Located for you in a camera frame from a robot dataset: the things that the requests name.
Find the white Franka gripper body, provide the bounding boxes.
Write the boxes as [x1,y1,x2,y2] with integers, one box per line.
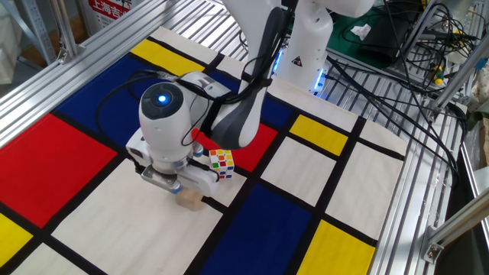
[125,128,221,198]

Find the small wooden block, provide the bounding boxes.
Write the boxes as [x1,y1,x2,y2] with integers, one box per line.
[175,186,206,212]

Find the colour block patterned cloth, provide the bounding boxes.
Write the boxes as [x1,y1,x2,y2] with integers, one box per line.
[0,25,409,275]

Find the white Rubik's cube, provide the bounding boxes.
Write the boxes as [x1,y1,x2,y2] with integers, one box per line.
[209,148,235,180]

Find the red and white sign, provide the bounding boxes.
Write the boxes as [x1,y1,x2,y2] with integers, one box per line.
[82,0,133,30]

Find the green mat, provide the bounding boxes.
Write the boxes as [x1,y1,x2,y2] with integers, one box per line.
[326,7,421,70]

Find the crumpled white paper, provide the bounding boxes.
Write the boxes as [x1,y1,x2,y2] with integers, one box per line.
[350,23,372,41]

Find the black bag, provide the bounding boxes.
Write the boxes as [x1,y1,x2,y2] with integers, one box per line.
[358,11,413,64]

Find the white plastic bag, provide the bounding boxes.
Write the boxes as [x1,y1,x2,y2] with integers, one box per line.
[0,3,23,86]

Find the grey aluminium strut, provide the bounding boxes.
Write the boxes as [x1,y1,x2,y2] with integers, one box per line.
[397,0,444,66]

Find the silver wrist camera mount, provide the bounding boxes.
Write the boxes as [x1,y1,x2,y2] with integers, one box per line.
[140,163,183,195]

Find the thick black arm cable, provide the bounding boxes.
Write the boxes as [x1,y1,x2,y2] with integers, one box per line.
[94,68,274,169]

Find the long aluminium frame rail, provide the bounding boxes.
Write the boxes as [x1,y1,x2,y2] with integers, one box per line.
[0,0,203,149]

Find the aluminium frame post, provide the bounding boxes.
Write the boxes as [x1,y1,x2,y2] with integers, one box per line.
[49,0,79,64]
[427,40,489,122]

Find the perforated grey shelf post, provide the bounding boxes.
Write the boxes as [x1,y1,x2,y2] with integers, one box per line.
[21,0,57,64]

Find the long black table cable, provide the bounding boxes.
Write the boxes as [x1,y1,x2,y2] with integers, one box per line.
[324,55,461,184]

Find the aluminium beam with bracket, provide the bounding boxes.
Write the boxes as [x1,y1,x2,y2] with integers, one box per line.
[419,196,489,264]

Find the tangled black cables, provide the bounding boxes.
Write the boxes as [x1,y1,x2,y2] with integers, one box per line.
[414,2,481,68]

